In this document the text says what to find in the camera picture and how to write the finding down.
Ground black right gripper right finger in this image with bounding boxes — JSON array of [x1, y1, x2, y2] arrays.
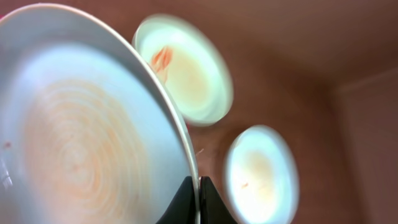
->
[[200, 176, 238, 224]]

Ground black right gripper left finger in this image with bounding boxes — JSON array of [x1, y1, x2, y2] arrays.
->
[[156, 176, 196, 224]]

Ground white plate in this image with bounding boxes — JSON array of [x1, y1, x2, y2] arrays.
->
[[1, 3, 200, 223], [132, 14, 233, 126], [224, 125, 300, 224]]

